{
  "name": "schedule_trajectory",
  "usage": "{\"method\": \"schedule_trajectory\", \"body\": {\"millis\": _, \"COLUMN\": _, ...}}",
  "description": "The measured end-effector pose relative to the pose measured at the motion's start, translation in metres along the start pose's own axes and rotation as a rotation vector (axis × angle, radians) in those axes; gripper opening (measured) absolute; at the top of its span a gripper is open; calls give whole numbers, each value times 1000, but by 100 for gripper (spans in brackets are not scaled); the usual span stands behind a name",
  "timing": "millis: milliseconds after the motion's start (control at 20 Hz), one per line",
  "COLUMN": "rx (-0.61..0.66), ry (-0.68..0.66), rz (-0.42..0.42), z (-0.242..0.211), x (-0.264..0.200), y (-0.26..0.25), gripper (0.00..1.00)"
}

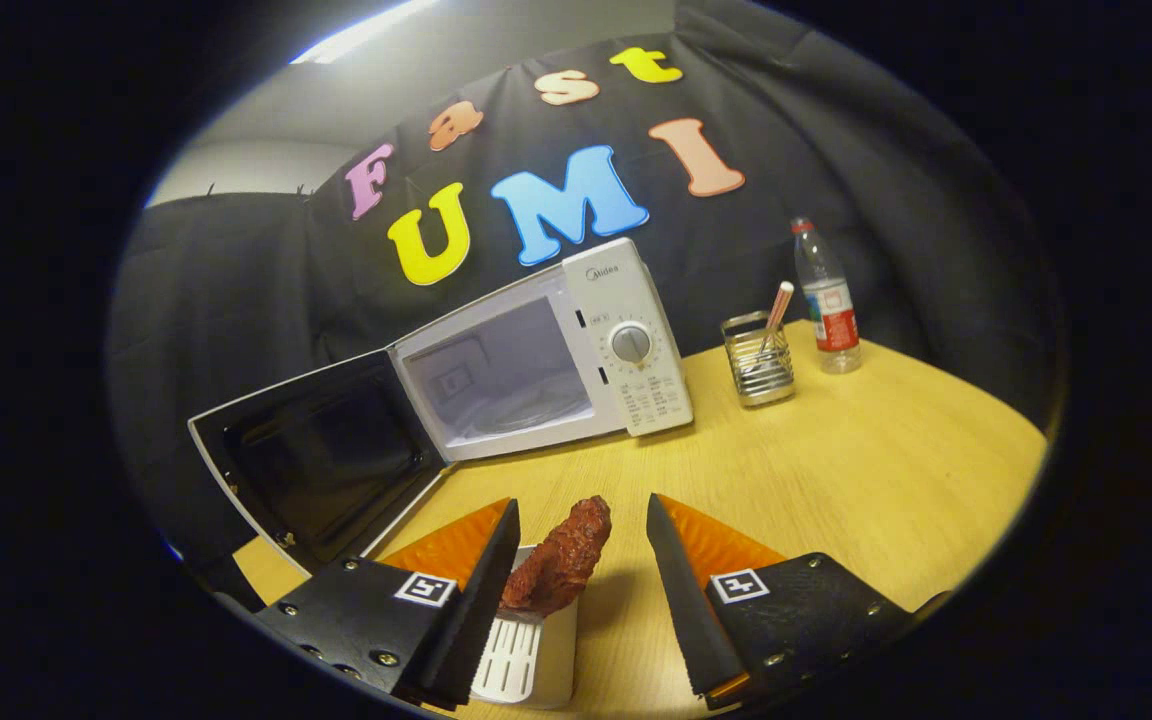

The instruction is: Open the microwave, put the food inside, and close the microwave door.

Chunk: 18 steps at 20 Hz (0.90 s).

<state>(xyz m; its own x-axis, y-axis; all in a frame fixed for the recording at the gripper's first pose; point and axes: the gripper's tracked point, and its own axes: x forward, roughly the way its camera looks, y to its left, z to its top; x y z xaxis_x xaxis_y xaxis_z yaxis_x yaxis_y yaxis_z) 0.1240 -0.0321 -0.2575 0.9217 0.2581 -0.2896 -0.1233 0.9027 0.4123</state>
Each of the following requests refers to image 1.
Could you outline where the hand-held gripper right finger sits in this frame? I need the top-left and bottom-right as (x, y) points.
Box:
(646, 492), (922, 713)

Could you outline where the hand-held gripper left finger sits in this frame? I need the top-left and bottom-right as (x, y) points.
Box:
(254, 497), (522, 713)

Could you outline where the reddish brown fried meat piece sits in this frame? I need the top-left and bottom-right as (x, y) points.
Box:
(498, 495), (613, 618)

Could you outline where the white toaster oven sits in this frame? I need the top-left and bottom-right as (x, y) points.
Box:
(186, 236), (695, 579)

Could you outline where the white ribbed rectangular dish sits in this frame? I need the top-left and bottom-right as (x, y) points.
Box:
(469, 545), (579, 711)

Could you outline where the red white striped straw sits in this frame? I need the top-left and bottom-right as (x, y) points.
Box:
(758, 281), (796, 361)

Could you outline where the clear red label water bottle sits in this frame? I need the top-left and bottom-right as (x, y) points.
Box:
(789, 217), (864, 376)

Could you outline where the black backdrop cloth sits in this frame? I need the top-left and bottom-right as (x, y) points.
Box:
(106, 0), (1067, 561)

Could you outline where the metal wire utensil holder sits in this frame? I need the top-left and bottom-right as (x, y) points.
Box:
(720, 310), (797, 409)

